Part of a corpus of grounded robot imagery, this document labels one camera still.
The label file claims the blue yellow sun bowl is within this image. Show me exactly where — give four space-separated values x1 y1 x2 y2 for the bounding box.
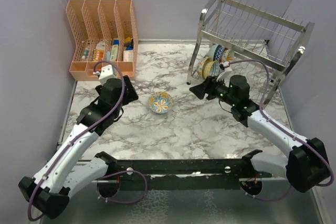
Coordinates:
202 59 220 79

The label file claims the white blue box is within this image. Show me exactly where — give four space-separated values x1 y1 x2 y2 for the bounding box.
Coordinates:
123 48 133 62

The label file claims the green leaf orange flower bowl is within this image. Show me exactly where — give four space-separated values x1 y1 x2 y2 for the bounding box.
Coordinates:
196 58 211 79

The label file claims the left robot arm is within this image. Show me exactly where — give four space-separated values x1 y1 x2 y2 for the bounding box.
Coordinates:
18 76 139 219

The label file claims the small bottle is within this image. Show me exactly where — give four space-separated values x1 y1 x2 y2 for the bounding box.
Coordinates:
81 48 89 61

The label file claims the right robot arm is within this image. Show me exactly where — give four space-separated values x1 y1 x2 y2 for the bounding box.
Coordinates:
189 75 334 193

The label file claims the green white box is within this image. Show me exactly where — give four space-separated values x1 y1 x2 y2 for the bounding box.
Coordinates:
109 44 119 61

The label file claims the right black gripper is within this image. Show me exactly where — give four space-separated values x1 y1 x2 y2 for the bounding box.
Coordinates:
191 74 238 106

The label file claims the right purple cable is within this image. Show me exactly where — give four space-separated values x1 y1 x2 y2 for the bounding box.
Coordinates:
223 59 334 201

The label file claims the blue orange floral bowl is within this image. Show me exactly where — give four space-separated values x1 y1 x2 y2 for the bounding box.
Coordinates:
148 92 173 114

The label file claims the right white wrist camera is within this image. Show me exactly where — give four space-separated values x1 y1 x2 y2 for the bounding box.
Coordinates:
217 61 232 81

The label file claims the peach plastic desk organizer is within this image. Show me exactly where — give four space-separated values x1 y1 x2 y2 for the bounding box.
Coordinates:
66 0 139 81

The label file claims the orange snack box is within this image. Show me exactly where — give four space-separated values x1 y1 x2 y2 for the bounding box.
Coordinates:
92 49 104 62

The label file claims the orange star flower bowl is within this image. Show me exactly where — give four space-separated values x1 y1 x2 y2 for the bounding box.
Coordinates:
224 49 235 62

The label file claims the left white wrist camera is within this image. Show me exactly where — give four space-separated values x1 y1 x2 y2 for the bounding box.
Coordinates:
93 65 116 85

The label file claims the teal bowl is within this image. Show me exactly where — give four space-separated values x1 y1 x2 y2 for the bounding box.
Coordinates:
207 44 221 61

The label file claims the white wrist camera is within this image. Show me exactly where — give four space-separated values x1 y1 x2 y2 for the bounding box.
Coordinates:
217 61 232 81
93 65 116 85

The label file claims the red patterned bowl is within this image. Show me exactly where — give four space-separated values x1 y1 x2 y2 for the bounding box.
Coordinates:
213 45 229 62

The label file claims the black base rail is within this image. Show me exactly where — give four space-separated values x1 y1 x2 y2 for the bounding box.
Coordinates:
95 152 271 190

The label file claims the steel dish rack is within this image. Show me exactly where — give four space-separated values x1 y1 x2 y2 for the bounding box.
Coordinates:
186 0 315 105

